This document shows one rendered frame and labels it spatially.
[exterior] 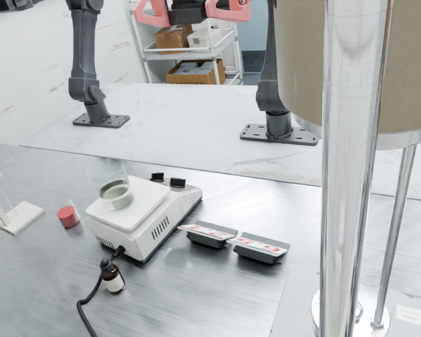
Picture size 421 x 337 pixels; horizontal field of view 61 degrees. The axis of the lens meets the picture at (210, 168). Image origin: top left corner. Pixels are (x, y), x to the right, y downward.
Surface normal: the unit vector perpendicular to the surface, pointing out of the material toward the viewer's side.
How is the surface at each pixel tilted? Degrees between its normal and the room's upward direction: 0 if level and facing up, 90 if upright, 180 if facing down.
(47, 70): 90
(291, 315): 0
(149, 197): 0
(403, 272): 0
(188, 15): 91
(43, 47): 90
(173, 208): 90
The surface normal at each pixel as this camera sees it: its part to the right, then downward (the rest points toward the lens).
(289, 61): -0.94, 0.31
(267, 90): -0.44, 0.11
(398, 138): -0.08, 0.59
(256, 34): -0.41, 0.58
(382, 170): -0.17, -0.80
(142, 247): 0.83, 0.20
